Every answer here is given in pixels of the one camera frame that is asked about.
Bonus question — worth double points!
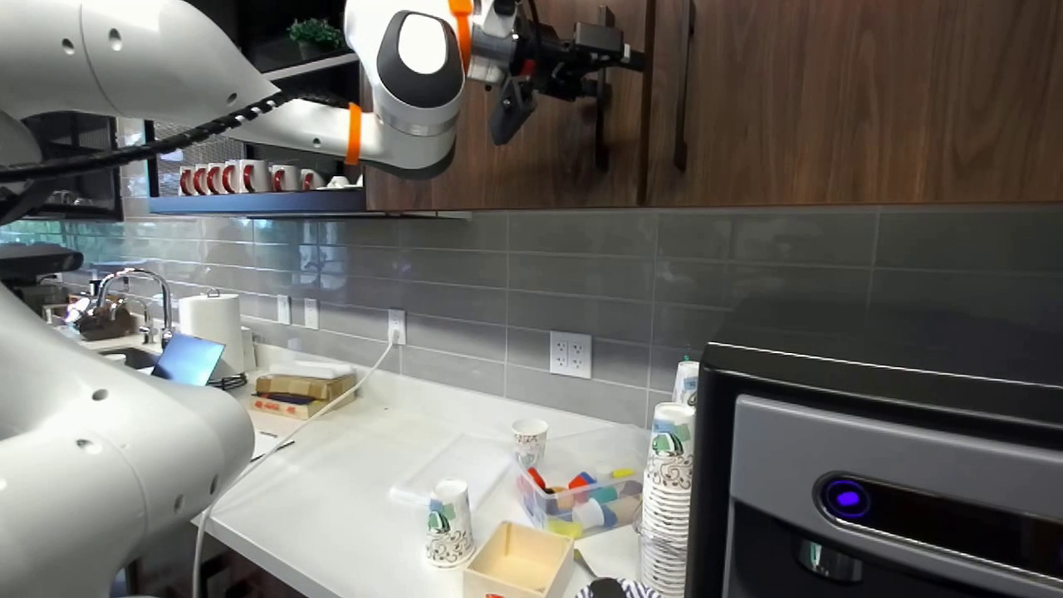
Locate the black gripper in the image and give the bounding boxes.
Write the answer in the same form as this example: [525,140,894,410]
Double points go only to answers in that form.
[510,21,644,103]

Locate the tall paper cup stack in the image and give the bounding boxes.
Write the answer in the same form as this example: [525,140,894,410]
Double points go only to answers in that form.
[671,358,702,406]

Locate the short paper cup stack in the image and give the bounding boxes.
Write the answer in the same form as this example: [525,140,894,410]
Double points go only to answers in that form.
[642,403,696,548]

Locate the blue shelf with mugs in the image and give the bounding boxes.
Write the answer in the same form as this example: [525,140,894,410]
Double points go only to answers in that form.
[148,155,370,221]

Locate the clear box of blocks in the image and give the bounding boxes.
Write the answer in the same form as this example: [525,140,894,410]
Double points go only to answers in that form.
[514,462,642,537]

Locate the steel black coffee machine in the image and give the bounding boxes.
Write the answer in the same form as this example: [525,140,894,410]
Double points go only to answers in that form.
[686,338,1063,598]

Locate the brown flat box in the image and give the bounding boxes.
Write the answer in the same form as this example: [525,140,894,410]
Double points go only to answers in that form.
[252,373,359,420]

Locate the paper cup near edge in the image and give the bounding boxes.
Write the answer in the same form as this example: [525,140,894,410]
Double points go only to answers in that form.
[425,479,474,568]

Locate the paper towel roll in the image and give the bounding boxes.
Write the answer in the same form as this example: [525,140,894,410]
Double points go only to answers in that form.
[181,291,245,373]

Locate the small wooden box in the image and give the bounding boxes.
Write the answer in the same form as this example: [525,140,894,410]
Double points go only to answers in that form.
[461,521,574,598]

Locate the patterned bowl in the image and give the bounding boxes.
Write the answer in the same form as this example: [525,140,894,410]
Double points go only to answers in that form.
[572,578,660,598]

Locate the black cabinet door handle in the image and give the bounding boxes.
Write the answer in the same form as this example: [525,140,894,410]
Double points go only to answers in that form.
[592,2,618,177]

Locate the black right door handle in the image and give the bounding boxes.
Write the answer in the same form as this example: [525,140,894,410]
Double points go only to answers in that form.
[671,0,698,174]

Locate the white wall outlet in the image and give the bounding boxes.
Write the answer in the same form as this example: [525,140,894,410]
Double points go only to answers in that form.
[547,334,592,380]

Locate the paper cup near wall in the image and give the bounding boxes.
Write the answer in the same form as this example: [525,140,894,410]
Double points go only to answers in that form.
[510,420,547,469]

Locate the white cable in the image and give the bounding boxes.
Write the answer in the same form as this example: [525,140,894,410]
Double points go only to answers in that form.
[185,320,407,598]

